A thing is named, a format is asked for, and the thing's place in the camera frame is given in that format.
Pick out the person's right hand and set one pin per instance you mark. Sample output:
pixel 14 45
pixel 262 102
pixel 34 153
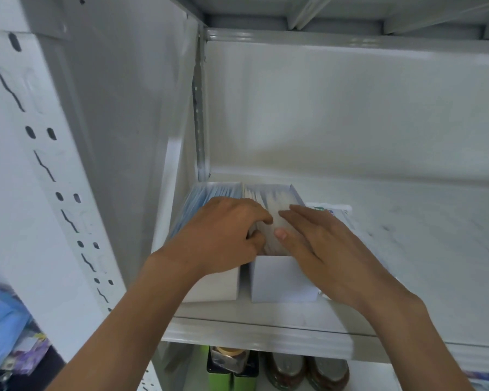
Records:
pixel 342 260

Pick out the person's left hand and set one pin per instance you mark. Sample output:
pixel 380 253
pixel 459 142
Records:
pixel 220 240

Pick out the white mask box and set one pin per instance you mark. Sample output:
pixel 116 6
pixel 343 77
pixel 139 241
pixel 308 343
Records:
pixel 277 285
pixel 216 289

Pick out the white packaged mask bag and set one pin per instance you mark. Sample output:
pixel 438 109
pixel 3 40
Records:
pixel 338 211

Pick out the stack of blue masks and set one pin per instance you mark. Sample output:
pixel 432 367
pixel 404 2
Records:
pixel 195 195

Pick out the white metal shelf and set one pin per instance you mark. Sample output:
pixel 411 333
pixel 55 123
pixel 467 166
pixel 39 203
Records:
pixel 411 240

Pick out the person's left forearm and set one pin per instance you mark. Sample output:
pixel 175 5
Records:
pixel 122 333

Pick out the brown glass jar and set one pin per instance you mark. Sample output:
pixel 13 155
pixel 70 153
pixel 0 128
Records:
pixel 285 370
pixel 328 372

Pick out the yellow filled jar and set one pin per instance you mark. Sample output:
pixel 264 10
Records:
pixel 228 358

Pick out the clear utensil pack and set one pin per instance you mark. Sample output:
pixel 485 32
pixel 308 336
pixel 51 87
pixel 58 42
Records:
pixel 483 380

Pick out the pile of purple packets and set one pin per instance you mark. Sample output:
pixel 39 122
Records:
pixel 32 354

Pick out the blue plastic bag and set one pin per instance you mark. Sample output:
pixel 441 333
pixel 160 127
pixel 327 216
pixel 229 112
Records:
pixel 4 321

